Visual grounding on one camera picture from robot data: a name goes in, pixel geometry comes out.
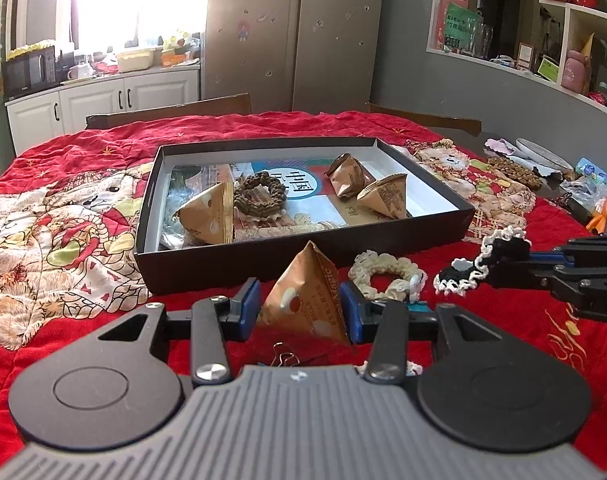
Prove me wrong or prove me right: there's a beige double-door refrigerator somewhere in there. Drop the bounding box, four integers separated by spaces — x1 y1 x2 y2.
201 0 387 113

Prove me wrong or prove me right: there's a wire handled binder clip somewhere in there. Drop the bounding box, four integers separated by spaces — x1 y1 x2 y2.
271 341 305 369

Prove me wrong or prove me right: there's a brown crochet scrunchie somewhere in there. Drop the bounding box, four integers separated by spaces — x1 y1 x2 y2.
232 170 290 222

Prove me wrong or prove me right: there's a brown triangular snack packet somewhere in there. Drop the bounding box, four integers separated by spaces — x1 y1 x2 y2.
357 172 409 220
324 154 377 200
178 180 235 246
256 240 351 347

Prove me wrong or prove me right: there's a black microwave oven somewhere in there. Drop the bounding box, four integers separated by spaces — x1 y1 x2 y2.
2 46 57 101

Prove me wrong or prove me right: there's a wooden chair back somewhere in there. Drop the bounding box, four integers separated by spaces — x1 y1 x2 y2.
366 102 483 137
86 92 253 131

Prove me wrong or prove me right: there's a beige lidded container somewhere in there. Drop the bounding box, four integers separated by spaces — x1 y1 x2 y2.
116 47 164 74

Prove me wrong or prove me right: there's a brown beaded coaster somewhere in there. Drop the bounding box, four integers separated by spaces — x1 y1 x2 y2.
486 156 542 189

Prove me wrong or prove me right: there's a blue crochet scrunchie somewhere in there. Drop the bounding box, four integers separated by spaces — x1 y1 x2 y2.
358 359 424 378

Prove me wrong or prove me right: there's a colourful printed booklet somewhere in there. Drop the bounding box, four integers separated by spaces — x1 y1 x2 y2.
158 157 379 252

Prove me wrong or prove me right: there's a green poster card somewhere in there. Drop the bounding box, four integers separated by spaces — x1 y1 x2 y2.
443 2 480 54

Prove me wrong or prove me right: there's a black shallow cardboard box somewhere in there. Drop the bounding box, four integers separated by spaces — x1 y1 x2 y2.
134 136 477 297

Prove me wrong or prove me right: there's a red printed bear blanket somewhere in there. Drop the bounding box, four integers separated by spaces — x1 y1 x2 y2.
0 110 607 456

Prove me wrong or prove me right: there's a yellow cloth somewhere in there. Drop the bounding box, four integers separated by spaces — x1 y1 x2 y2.
6 39 55 59

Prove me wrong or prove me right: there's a black white-trimmed scrunchie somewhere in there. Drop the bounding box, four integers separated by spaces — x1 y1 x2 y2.
433 226 531 295

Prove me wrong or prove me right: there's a cream crochet scrunchie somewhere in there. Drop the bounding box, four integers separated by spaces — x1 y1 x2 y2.
347 250 428 302

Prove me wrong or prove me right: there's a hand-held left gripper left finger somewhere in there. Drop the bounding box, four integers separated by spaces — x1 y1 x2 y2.
96 280 262 387

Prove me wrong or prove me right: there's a white wall shelf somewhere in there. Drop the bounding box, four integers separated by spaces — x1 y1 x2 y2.
426 0 607 122

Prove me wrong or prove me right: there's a pink cloth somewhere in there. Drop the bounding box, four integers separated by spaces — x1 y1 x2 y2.
485 138 519 156

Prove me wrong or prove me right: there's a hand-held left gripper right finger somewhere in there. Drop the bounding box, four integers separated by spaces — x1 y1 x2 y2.
341 280 507 387

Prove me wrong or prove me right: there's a pink bottle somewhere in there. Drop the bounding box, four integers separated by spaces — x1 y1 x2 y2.
562 50 592 94

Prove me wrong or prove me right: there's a white kitchen cabinet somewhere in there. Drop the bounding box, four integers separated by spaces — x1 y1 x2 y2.
6 67 202 157

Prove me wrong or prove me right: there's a red paper bag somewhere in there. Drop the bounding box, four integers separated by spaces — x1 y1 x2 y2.
435 0 469 51

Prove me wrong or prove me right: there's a white plate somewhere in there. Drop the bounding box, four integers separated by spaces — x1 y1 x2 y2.
515 138 575 171

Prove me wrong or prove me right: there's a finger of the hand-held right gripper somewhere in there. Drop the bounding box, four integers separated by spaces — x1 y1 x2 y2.
483 237 607 269
488 262 607 294

